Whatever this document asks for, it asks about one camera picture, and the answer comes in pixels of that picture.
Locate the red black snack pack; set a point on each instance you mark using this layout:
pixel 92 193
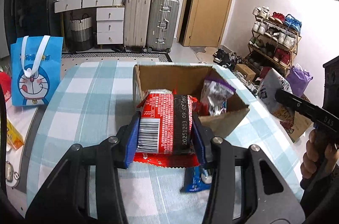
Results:
pixel 164 138

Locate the small cardboard box on floor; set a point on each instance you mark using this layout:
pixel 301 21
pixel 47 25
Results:
pixel 247 73

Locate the woven laundry basket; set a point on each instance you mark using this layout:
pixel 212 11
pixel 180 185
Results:
pixel 82 33

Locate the purple white snack bag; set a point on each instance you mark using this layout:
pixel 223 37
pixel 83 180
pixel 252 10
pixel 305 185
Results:
pixel 215 94

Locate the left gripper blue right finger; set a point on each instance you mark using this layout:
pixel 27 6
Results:
pixel 201 139

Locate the silver suitcase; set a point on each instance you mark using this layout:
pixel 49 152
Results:
pixel 163 16

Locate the person's right hand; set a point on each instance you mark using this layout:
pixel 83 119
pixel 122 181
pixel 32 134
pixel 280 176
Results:
pixel 308 166

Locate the beige suitcase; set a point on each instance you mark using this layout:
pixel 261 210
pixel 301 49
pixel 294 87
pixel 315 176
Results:
pixel 136 18

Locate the blue Doraemon tote bag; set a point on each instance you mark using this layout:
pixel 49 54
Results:
pixel 35 69

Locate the white orange snack bag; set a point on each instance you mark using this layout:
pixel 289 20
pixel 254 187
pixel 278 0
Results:
pixel 274 91

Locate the yellow drink carton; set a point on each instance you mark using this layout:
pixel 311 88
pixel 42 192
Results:
pixel 14 138

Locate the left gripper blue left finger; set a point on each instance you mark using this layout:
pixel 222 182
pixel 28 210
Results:
pixel 130 139

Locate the shoe rack with shoes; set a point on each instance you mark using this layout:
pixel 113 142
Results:
pixel 274 42

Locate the white drawer desk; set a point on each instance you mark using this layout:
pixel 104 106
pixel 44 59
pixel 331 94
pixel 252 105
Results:
pixel 105 18

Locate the blue oreo pack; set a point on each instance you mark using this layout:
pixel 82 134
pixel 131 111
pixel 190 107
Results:
pixel 197 179

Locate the purple plastic bag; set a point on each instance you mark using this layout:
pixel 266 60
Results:
pixel 299 79

